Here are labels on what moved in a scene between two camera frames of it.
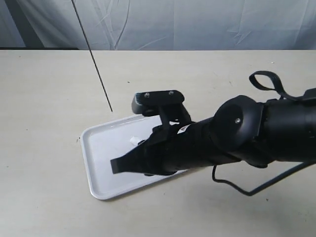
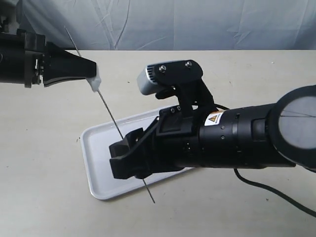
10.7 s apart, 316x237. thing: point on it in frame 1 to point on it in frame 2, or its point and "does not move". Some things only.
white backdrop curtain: x=159 y=24 does not move
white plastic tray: x=102 y=142 does not move
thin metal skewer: x=76 y=12 to x=108 y=110
